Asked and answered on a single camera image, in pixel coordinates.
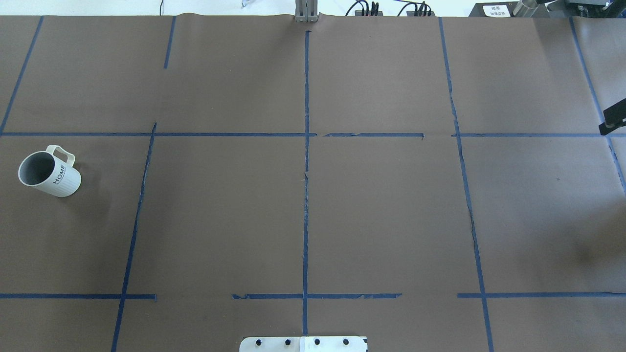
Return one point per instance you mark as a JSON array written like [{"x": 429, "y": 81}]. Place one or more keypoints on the aluminium frame post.
[{"x": 306, "y": 11}]

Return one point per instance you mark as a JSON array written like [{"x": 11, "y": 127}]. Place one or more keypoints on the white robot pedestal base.
[{"x": 304, "y": 344}]

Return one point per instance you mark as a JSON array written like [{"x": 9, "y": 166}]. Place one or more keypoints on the white ribbed cup with handle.
[{"x": 51, "y": 171}]

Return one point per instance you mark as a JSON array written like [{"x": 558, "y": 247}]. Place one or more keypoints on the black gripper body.
[{"x": 614, "y": 119}]

